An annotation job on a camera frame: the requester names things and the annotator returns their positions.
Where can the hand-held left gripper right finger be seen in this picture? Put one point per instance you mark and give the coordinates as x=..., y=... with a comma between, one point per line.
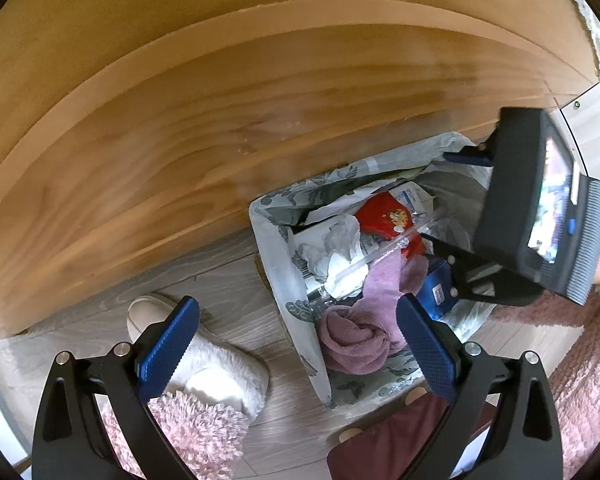
x=425, y=347

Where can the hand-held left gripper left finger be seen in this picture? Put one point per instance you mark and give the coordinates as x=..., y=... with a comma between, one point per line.
x=170, y=345

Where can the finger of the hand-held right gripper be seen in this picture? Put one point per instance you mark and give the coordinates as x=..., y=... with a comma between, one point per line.
x=447, y=255
x=467, y=158

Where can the blue carton box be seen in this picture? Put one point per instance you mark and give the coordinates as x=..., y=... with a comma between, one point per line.
x=435, y=290

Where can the clear plastic clamshell container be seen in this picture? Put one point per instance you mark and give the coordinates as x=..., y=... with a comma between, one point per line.
x=380, y=255

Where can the white milk carton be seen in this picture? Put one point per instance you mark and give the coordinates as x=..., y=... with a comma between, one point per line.
x=410, y=194

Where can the purple cloth bundle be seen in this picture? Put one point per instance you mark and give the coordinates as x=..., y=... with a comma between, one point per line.
x=350, y=340

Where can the red snack packet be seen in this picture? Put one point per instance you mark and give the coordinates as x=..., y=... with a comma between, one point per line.
x=380, y=215

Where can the white tissue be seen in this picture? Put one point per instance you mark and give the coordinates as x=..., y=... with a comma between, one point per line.
x=340, y=240

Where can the brown cardboard bin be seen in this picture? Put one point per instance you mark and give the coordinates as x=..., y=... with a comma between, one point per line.
x=262, y=272

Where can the printed white trash bag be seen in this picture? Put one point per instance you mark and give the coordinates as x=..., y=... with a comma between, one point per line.
x=300, y=320

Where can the white fluffy slipper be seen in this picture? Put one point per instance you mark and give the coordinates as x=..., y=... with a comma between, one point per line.
x=215, y=365

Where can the person's left leg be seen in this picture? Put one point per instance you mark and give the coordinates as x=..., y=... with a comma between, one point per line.
x=195, y=430

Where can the maroon cloth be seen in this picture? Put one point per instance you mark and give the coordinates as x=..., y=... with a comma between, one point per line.
x=395, y=440

